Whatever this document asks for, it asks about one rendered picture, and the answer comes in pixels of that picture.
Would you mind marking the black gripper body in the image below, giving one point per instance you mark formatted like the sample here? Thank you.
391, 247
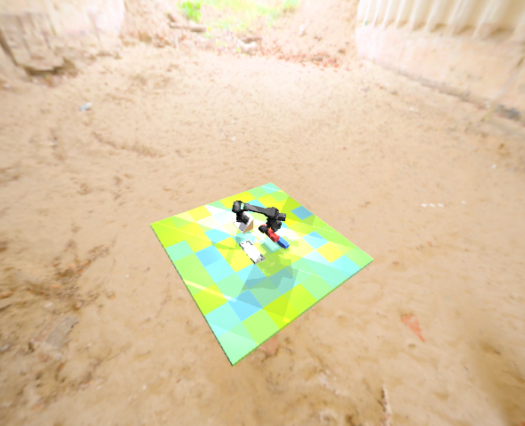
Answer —
264, 229

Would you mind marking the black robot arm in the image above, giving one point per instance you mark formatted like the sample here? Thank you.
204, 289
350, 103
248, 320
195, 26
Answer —
271, 214

